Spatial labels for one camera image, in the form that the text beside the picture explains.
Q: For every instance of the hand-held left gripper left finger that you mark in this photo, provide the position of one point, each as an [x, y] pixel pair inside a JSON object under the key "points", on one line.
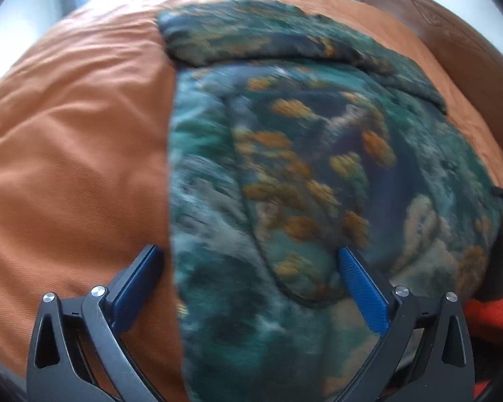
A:
{"points": [[134, 284]]}

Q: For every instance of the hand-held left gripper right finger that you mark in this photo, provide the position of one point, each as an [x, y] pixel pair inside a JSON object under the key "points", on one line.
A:
{"points": [[362, 289]]}

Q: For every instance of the green patterned padded jacket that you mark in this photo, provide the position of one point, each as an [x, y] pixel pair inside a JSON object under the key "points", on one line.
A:
{"points": [[318, 176]]}

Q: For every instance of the orange fleece garment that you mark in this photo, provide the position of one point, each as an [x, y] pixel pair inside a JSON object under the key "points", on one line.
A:
{"points": [[494, 316]]}

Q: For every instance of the orange bed quilt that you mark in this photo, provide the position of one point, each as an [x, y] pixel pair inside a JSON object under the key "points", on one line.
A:
{"points": [[79, 155]]}

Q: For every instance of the carved wooden headboard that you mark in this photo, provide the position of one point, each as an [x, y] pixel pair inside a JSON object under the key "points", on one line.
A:
{"points": [[456, 42]]}

